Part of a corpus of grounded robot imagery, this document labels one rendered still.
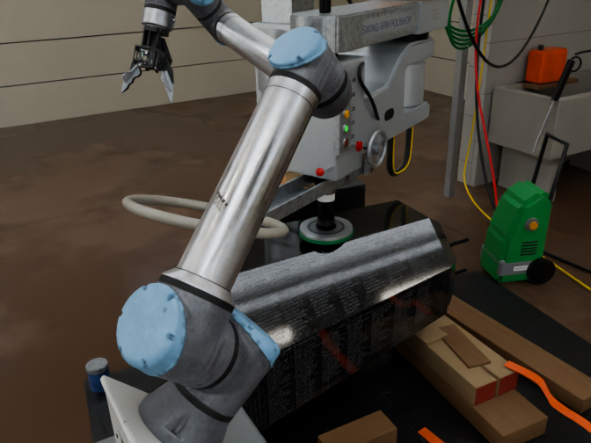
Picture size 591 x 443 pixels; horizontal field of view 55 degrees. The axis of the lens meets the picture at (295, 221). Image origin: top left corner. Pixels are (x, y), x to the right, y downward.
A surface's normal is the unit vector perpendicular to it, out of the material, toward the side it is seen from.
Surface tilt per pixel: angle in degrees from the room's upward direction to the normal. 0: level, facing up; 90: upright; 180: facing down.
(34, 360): 0
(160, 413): 28
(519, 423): 0
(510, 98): 90
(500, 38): 90
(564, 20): 90
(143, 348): 49
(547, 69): 90
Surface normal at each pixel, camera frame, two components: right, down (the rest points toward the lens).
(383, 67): -0.39, -0.47
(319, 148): -0.57, 0.36
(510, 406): -0.03, -0.91
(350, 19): 0.76, 0.25
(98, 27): 0.50, 0.35
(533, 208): 0.16, 0.41
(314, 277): 0.33, -0.40
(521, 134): -0.87, 0.23
